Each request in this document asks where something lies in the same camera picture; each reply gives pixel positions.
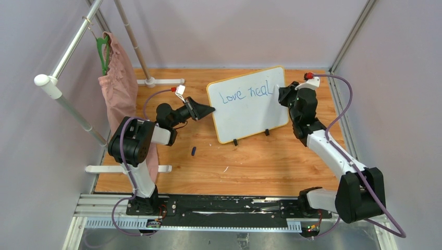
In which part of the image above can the green clothes hanger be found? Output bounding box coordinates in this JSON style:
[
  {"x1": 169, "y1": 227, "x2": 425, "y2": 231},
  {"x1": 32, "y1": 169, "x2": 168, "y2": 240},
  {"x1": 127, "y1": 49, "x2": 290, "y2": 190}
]
[{"x1": 96, "y1": 35, "x2": 111, "y2": 76}]

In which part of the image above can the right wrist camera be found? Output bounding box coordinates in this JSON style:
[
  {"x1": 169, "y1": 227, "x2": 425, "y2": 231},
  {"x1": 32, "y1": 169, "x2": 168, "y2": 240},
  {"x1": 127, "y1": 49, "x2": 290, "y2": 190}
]
[{"x1": 295, "y1": 72, "x2": 321, "y2": 91}]

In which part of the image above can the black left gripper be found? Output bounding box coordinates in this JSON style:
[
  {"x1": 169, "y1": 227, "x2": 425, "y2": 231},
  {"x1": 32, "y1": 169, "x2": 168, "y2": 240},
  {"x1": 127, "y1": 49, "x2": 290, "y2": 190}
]
[{"x1": 169, "y1": 97, "x2": 215, "y2": 129}]

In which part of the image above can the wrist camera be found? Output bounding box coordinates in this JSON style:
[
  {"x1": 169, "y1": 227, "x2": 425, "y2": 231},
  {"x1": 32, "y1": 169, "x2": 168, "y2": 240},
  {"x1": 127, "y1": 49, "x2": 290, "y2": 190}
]
[
  {"x1": 175, "y1": 85, "x2": 186, "y2": 103},
  {"x1": 295, "y1": 72, "x2": 321, "y2": 91}
]

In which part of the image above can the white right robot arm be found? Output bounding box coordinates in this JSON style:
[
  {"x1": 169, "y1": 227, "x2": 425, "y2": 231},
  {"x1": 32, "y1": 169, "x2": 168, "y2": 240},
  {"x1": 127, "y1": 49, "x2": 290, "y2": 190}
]
[{"x1": 278, "y1": 82, "x2": 386, "y2": 223}]

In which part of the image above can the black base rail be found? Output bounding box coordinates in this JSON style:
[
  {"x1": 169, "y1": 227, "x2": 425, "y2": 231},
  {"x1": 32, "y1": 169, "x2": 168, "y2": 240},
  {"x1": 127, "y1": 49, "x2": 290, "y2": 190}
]
[{"x1": 123, "y1": 194, "x2": 332, "y2": 233}]

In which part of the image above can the pink hanging garment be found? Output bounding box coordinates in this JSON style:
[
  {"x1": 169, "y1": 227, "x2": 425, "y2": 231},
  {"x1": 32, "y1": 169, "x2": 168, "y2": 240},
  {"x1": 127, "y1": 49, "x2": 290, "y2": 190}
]
[{"x1": 98, "y1": 31, "x2": 159, "y2": 183}]

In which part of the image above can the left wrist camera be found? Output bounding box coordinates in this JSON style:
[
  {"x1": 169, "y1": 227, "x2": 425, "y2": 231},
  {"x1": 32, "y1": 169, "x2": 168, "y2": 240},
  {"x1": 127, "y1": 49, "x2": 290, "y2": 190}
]
[{"x1": 175, "y1": 85, "x2": 186, "y2": 103}]

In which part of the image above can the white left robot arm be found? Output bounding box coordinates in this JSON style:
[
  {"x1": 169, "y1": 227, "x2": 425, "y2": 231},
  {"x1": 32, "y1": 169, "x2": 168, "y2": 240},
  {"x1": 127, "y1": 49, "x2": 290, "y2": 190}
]
[{"x1": 108, "y1": 97, "x2": 215, "y2": 215}]

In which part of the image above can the silver clothes rack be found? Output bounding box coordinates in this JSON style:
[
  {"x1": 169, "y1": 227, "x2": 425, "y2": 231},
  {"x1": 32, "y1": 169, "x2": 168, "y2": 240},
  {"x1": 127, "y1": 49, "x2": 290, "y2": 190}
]
[{"x1": 33, "y1": 0, "x2": 186, "y2": 174}]

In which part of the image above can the yellow framed whiteboard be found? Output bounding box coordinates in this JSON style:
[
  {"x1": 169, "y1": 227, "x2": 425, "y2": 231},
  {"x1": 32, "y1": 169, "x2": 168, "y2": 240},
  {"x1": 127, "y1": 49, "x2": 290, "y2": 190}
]
[{"x1": 206, "y1": 66, "x2": 289, "y2": 144}]

